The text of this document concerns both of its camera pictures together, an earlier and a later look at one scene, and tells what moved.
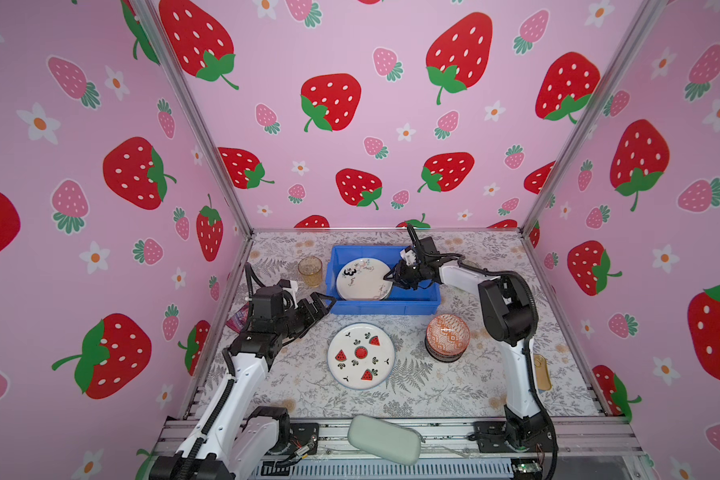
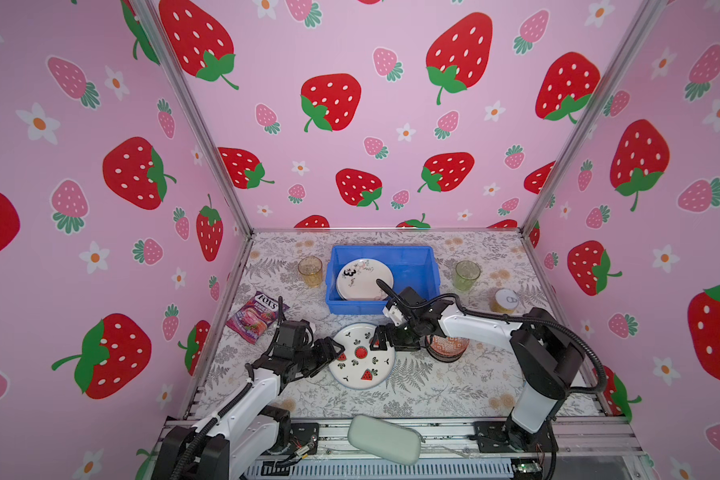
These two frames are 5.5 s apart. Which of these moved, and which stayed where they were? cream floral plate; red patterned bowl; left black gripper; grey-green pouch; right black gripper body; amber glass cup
Moved: left black gripper; right black gripper body
Stayed: cream floral plate; red patterned bowl; amber glass cup; grey-green pouch
